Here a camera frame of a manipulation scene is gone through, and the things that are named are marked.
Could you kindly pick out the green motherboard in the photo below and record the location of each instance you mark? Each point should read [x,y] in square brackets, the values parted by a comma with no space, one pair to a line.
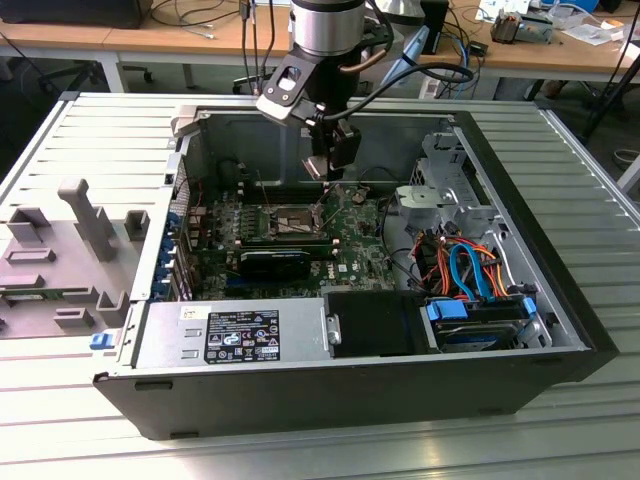
[360,250]

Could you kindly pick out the black tripod stand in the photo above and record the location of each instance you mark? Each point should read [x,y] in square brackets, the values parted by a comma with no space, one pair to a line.
[612,92]

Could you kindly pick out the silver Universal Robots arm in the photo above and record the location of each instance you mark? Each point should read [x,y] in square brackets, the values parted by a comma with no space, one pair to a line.
[325,25]

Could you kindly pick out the black office chair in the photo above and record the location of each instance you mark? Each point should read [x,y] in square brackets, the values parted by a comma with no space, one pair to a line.
[75,75]

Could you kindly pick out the long wooden desk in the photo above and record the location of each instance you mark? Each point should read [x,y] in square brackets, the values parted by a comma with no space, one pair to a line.
[165,42]

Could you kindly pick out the black upright desk device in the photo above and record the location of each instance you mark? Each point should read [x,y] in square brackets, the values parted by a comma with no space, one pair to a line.
[437,25]

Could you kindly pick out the grey power supply unit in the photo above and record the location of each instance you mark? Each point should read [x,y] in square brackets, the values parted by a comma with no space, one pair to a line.
[160,340]

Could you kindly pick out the hard disk in blue carrier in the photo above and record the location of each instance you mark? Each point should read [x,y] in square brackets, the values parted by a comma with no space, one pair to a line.
[447,310]

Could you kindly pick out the green RAM stick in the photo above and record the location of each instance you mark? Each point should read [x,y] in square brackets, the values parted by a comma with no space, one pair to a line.
[22,298]
[285,244]

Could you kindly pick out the silver CPU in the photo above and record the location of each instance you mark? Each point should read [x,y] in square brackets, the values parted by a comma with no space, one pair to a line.
[316,168]

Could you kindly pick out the CPU cooler heatsink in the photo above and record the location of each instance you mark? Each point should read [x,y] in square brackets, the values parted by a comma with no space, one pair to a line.
[502,27]

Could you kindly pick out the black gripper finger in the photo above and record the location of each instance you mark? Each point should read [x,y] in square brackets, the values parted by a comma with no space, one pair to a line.
[321,142]

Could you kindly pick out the grey parts rack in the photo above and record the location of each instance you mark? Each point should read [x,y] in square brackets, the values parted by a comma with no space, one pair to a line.
[75,280]

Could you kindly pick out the black box on desk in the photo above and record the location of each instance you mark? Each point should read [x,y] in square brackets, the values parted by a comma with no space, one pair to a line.
[70,12]

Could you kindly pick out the blue case latch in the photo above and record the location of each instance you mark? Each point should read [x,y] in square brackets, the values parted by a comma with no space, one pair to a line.
[101,341]

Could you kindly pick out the white paper sheets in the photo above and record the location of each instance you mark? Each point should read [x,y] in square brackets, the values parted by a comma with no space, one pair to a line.
[590,31]

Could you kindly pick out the black plastic shroud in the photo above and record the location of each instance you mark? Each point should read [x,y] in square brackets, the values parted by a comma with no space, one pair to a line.
[370,325]

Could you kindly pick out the black open PC case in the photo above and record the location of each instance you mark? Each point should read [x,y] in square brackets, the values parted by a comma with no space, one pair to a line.
[325,400]

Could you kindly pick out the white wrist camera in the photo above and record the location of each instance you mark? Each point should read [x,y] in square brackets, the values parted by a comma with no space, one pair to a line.
[282,97]

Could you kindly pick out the CPU socket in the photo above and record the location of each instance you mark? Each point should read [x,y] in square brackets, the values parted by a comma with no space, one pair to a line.
[292,222]

